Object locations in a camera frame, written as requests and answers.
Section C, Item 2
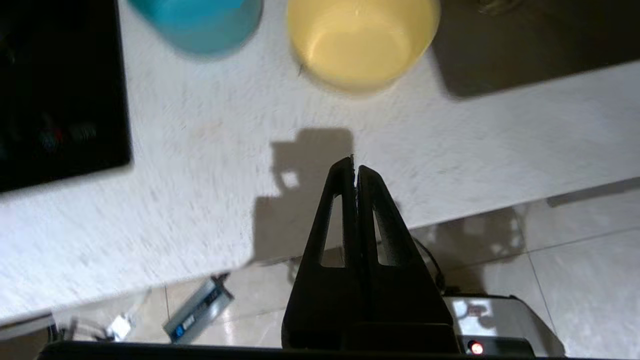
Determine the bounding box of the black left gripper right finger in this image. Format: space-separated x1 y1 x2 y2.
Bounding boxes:
358 165 458 351

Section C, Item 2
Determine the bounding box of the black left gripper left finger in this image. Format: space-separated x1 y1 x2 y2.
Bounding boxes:
282 156 365 350

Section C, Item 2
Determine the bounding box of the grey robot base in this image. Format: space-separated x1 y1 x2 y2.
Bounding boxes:
442 294 567 357

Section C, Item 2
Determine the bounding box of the stainless steel sink basin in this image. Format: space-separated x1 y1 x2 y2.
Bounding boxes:
432 0 640 99

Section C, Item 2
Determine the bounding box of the silver power adapter brick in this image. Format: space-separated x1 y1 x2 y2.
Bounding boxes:
163 276 235 346

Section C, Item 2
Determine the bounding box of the small white floor plug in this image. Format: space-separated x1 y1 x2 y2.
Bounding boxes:
106 314 135 342

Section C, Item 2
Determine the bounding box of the yellow plastic bowl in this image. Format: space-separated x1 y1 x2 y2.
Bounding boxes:
286 0 442 94

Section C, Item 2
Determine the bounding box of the blue plastic bowl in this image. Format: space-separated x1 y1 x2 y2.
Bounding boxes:
127 0 264 57

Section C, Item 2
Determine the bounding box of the black glass cooktop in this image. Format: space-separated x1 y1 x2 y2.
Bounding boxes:
0 0 134 194

